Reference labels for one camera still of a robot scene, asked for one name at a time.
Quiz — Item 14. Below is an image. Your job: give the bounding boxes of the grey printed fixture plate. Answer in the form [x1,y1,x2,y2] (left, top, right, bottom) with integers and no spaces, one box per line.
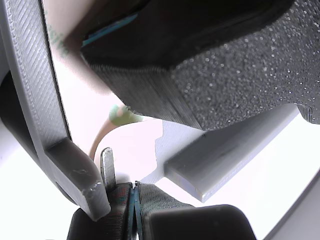
[0,0,307,222]

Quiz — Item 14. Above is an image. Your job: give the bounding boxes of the white round base board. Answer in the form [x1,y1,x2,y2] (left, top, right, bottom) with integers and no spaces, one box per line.
[0,74,320,240]

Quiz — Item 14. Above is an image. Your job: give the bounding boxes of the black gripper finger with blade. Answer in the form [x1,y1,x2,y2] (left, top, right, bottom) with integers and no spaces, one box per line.
[66,147,136,240]

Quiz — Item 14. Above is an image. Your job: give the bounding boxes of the black grainy gripper finger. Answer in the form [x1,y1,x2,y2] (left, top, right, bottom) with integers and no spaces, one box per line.
[81,0,320,131]

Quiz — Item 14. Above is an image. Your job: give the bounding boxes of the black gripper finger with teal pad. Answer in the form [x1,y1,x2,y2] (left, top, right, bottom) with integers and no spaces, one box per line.
[133,181,258,240]

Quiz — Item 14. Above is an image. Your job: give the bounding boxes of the beige 3M tape liner film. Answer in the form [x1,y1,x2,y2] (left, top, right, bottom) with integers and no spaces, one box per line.
[41,0,146,162]

